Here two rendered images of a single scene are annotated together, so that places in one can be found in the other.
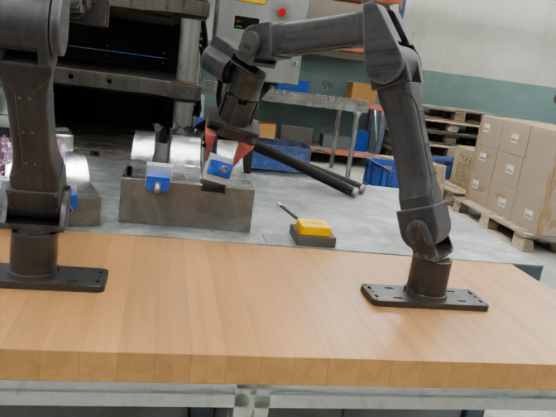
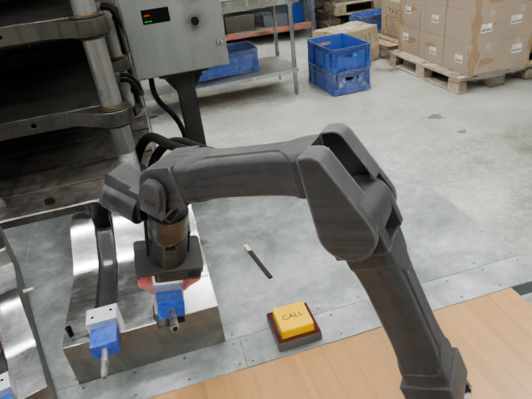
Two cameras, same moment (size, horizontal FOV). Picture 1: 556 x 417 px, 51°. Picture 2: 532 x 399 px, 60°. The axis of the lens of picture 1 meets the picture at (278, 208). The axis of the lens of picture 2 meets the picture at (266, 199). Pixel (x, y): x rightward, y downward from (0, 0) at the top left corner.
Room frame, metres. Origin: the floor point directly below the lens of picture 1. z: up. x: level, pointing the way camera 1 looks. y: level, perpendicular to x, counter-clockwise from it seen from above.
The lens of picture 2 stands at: (0.55, -0.05, 1.44)
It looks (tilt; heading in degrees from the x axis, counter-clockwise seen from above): 31 degrees down; 359
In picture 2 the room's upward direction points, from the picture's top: 7 degrees counter-clockwise
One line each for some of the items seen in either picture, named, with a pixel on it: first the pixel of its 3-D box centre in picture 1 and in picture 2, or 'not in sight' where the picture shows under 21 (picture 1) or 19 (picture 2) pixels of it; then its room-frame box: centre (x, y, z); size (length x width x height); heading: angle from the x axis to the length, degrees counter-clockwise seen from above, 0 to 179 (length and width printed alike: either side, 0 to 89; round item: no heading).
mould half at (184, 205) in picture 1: (187, 170); (139, 252); (1.37, 0.23, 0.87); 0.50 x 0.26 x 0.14; 11
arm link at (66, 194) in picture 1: (34, 207); not in sight; (0.78, 0.34, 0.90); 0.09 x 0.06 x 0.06; 102
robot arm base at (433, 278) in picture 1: (428, 277); not in sight; (0.90, -0.26, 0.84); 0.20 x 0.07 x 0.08; 102
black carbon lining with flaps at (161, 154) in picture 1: (184, 150); (129, 239); (1.35, 0.23, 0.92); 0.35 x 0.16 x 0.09; 11
